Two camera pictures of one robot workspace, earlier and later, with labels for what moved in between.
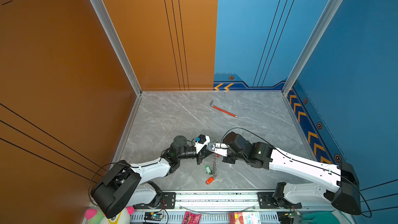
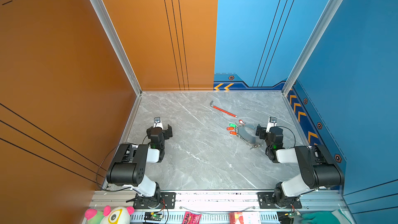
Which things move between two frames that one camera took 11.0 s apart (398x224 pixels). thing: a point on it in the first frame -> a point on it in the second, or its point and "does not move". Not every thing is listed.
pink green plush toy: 94,217 does not move
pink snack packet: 190,218 does not move
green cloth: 318,217 does not move
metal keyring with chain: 214,168 -> 250,146
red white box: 244,218 does not move
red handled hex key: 220,109 does not move
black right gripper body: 230,156 -> 264,136
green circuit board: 152,216 does not move
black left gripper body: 199,157 -> 166,134
